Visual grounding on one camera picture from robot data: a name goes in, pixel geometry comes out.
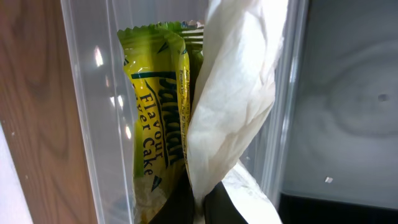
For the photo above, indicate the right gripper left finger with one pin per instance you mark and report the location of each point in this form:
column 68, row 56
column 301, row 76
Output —
column 179, row 207

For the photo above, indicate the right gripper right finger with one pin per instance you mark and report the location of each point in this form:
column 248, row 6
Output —
column 219, row 208

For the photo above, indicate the green yellow snack wrapper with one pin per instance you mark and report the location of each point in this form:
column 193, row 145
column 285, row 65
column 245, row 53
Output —
column 162, row 61

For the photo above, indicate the clear plastic waste bin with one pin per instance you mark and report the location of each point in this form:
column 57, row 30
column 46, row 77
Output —
column 107, row 108

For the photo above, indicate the black rectangular tray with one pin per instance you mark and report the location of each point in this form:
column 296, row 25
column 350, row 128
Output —
column 303, row 210

